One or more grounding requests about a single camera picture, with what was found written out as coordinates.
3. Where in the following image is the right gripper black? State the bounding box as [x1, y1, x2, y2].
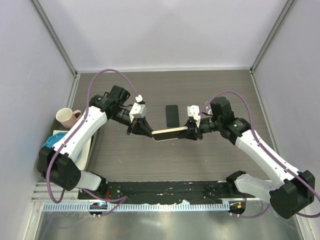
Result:
[178, 116, 222, 140]

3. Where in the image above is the teal smartphone black screen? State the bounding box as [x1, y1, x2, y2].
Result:
[165, 105, 180, 129]

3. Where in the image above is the black smartphone gold edge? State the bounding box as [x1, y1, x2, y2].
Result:
[152, 130, 182, 142]

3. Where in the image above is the clear phone case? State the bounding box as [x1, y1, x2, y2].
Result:
[204, 101, 213, 116]

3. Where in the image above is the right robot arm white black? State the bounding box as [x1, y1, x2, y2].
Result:
[179, 96, 316, 219]

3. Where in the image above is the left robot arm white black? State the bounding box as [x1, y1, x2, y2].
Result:
[36, 85, 153, 200]

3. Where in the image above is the white square plate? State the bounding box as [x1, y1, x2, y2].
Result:
[52, 130, 92, 171]

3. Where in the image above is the pink mug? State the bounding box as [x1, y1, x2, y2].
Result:
[55, 107, 82, 130]

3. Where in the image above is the dark green tray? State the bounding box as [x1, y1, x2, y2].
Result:
[44, 119, 99, 170]

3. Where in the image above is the blue dotted plate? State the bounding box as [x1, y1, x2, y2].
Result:
[43, 132, 85, 162]

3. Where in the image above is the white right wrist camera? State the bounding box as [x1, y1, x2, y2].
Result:
[186, 105, 201, 128]

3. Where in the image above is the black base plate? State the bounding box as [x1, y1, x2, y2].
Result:
[77, 180, 248, 203]

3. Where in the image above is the slotted cable duct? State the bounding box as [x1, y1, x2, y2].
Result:
[42, 200, 230, 212]

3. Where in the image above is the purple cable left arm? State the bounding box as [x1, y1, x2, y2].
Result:
[47, 68, 146, 217]

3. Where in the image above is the aluminium front rail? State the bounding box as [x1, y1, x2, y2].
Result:
[31, 179, 305, 202]

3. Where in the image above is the left aluminium corner post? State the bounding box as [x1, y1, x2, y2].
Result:
[30, 0, 77, 77]

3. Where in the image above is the aluminium corner post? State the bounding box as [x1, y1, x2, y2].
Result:
[249, 0, 297, 74]
[30, 0, 77, 77]

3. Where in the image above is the right aluminium corner post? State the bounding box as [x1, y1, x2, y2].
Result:
[249, 0, 297, 74]

